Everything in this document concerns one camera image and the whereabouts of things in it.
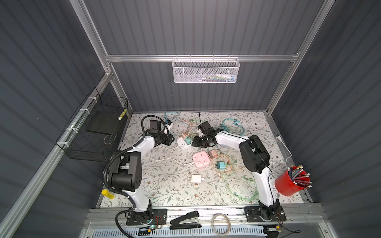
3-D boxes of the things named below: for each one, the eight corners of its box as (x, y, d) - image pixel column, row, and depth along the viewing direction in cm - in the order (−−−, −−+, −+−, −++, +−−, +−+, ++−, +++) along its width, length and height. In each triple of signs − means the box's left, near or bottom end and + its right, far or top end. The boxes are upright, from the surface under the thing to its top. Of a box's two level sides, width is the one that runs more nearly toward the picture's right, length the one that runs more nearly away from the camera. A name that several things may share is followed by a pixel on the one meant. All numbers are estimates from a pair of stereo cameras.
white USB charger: (191, 182, 87) (191, 181, 85) (191, 176, 89) (191, 174, 87) (203, 182, 87) (203, 181, 85) (203, 176, 89) (203, 174, 87)
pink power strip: (196, 168, 91) (196, 166, 89) (191, 155, 97) (191, 153, 95) (210, 163, 93) (211, 161, 91) (205, 151, 99) (205, 149, 96)
